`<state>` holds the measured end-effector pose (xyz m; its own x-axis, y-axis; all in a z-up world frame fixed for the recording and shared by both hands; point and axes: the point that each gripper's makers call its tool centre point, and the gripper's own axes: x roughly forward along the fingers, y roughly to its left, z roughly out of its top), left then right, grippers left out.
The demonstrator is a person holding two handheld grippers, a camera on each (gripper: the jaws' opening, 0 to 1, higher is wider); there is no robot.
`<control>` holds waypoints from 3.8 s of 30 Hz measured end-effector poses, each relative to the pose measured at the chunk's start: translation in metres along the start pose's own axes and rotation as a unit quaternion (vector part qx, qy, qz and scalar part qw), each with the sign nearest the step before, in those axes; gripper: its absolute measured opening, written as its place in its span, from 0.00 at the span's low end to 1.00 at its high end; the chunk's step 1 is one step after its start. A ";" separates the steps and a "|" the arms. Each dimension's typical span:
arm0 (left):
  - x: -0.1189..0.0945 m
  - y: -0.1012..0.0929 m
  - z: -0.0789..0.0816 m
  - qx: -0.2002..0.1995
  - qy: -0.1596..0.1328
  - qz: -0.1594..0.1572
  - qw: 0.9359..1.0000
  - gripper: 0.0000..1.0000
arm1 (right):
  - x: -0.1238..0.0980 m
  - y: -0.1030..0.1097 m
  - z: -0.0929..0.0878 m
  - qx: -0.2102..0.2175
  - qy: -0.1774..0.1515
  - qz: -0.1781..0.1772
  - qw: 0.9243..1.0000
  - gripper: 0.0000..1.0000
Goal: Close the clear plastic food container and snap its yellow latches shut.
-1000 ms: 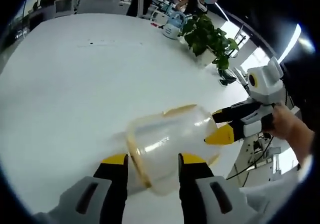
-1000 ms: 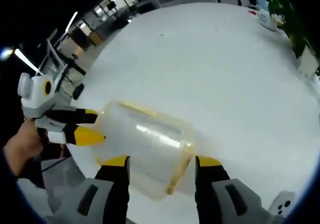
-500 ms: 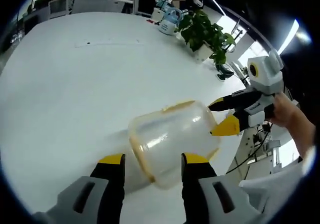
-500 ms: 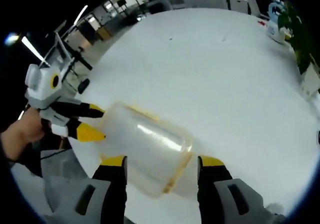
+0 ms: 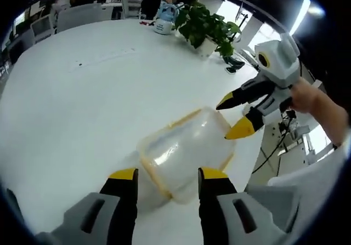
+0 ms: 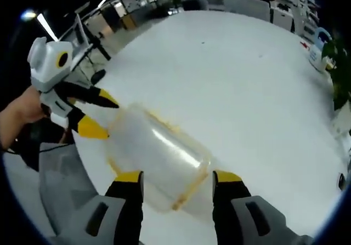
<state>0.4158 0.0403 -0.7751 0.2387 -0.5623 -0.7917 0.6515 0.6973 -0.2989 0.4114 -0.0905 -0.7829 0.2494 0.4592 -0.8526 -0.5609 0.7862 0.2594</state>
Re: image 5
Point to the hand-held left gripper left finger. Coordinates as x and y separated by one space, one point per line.
82 220

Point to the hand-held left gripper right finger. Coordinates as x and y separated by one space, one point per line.
235 220

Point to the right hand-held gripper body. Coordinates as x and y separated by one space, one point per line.
285 61

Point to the clear container with yellow clips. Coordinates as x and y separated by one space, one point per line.
153 174

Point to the person's right hand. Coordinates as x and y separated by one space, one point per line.
305 98

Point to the black phone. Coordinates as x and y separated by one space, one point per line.
231 70

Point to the dark green curved object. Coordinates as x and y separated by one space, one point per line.
235 61

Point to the green plant in white pot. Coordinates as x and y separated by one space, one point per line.
203 23

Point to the white and blue kettle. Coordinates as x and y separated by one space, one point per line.
164 23

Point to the white office chair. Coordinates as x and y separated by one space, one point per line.
131 6
79 17
41 29

